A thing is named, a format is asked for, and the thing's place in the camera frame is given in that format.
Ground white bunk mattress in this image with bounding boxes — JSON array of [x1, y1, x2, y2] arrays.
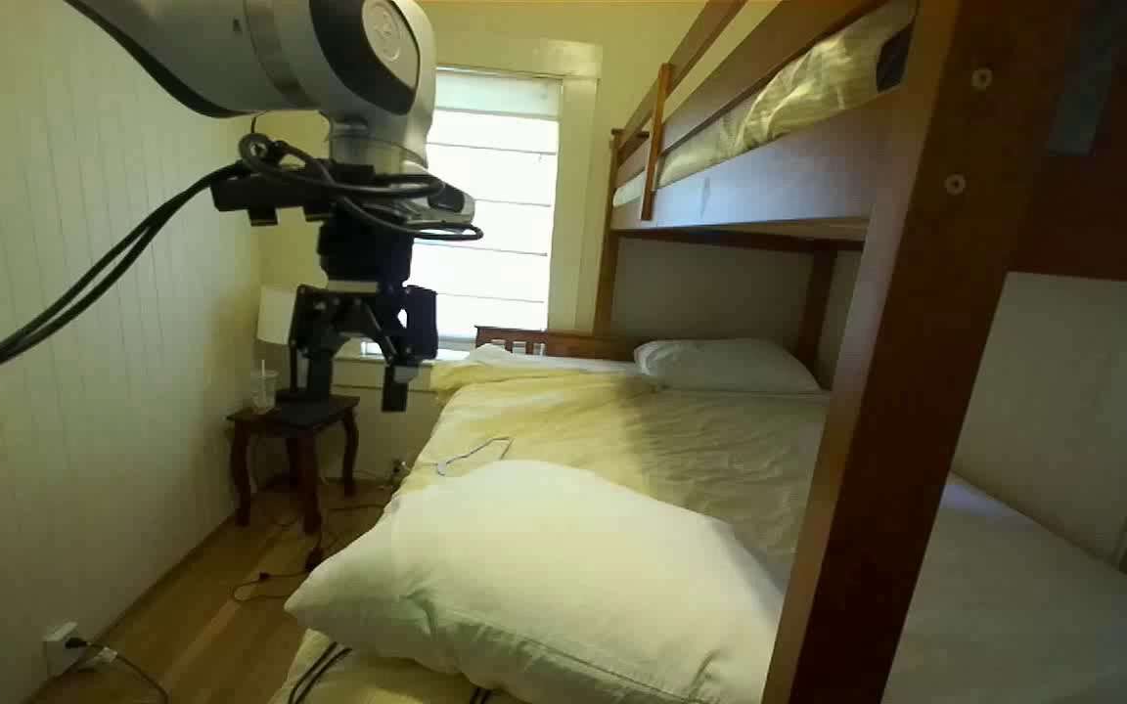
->
[[611, 0, 923, 210]]

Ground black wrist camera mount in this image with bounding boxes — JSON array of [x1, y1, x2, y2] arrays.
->
[[209, 129, 484, 248]]

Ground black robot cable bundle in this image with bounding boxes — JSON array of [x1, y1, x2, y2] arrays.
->
[[0, 160, 242, 394]]

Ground black cables under pillow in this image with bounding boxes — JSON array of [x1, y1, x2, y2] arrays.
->
[[281, 636, 360, 704]]

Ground white power cord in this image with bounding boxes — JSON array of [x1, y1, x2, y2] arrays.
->
[[76, 641, 177, 704]]

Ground clear bottle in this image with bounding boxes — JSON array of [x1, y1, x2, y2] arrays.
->
[[248, 356, 287, 413]]

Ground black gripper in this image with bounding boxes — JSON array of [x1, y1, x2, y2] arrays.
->
[[281, 207, 447, 419]]

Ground dark wooden nightstand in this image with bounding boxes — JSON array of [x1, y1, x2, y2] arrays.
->
[[222, 392, 363, 570]]

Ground yellow bed blanket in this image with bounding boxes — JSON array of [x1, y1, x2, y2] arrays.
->
[[280, 359, 834, 704]]

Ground wooden bunk bed frame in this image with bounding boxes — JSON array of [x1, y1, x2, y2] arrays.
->
[[471, 0, 1127, 704]]

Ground white wall outlet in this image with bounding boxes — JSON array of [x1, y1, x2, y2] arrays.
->
[[38, 619, 96, 675]]

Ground white bed sheet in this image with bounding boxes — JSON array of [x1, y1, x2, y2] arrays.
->
[[880, 469, 1127, 704]]

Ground small white pillow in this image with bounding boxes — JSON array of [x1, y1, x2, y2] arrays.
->
[[630, 336, 826, 400]]

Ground wire clothes hanger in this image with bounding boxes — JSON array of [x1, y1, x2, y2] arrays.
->
[[426, 435, 517, 476]]

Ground window with white blinds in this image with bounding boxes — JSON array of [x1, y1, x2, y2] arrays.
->
[[405, 67, 572, 351]]

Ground large white pillow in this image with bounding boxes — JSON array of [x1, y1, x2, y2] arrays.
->
[[281, 459, 791, 704]]

